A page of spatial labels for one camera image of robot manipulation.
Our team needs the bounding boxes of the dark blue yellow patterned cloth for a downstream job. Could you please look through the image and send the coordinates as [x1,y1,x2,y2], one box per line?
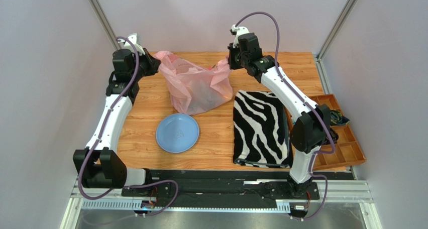
[330,109,350,126]

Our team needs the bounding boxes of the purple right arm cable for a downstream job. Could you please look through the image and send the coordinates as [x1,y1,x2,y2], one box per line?
[235,12,336,221]

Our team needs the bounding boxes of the pink peach-print plastic bag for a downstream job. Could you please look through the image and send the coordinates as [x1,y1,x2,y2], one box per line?
[154,51,234,115]

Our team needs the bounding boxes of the blue plate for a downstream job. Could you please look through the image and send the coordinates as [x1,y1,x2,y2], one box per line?
[155,113,200,153]

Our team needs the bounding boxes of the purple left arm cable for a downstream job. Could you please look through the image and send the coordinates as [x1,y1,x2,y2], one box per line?
[77,36,179,218]

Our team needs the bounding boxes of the left aluminium frame post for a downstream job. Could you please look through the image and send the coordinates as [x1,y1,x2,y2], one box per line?
[88,0,121,50]

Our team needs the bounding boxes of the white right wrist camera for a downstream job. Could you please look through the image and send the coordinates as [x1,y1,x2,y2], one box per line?
[230,24,249,48]

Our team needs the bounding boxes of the aluminium frame rail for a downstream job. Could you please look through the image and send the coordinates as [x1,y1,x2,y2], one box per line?
[316,0,358,61]

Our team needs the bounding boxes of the dark brown patterned cloth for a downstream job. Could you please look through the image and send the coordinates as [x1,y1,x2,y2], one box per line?
[329,128,339,144]

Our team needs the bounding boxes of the wooden compartment tray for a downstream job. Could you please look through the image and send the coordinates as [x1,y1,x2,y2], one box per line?
[285,93,367,171]

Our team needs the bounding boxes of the black white zebra towel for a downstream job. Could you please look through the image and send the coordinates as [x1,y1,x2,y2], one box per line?
[233,90,293,168]

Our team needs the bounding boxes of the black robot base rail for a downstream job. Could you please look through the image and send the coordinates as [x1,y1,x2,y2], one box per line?
[121,170,321,209]

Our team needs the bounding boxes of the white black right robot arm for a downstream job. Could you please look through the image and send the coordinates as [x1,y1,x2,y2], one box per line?
[228,30,331,184]

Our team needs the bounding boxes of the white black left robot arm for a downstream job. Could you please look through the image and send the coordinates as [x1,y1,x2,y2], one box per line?
[73,48,160,189]

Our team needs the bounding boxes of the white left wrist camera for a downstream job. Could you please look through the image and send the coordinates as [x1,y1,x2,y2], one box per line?
[124,33,146,55]

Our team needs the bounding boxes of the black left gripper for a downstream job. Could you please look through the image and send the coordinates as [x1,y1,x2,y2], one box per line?
[130,48,161,82]

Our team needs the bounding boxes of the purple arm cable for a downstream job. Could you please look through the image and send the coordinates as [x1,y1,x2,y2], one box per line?
[235,12,336,221]
[77,36,179,218]

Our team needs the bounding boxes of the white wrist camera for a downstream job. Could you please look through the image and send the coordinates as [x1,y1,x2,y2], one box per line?
[230,24,249,48]
[124,33,146,55]

